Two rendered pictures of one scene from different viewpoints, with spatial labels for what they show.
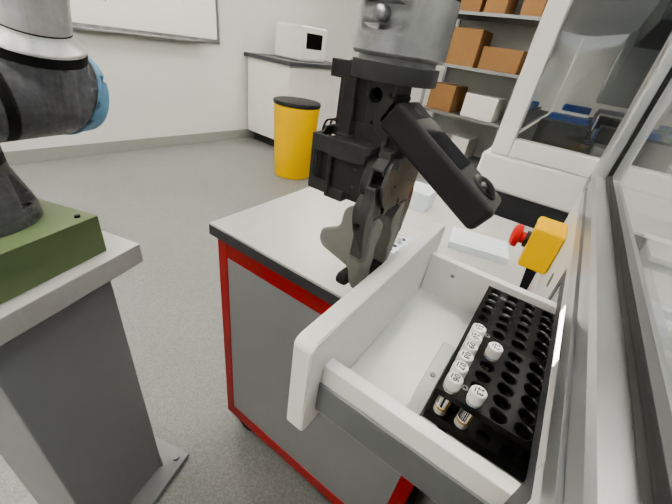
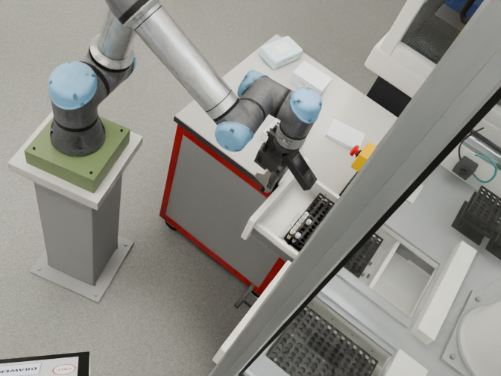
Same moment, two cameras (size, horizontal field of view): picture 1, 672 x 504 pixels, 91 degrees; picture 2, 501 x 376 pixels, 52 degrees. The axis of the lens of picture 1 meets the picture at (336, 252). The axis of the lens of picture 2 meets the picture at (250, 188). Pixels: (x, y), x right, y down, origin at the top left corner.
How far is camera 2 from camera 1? 1.11 m
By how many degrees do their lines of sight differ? 25
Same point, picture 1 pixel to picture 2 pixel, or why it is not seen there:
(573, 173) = not seen: hidden behind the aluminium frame
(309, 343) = (253, 220)
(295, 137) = not seen: outside the picture
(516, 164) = (394, 63)
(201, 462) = (142, 248)
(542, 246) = (361, 162)
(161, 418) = not seen: hidden behind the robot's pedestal
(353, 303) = (266, 206)
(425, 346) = (291, 212)
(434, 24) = (298, 144)
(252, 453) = (177, 244)
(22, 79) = (112, 77)
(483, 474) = (294, 253)
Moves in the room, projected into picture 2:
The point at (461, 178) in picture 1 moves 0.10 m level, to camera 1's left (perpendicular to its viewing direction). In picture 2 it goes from (302, 178) to (265, 170)
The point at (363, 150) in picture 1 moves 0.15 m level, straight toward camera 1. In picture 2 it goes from (274, 163) to (269, 211)
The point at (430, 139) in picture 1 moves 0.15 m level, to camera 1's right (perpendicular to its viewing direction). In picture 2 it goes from (295, 166) to (350, 179)
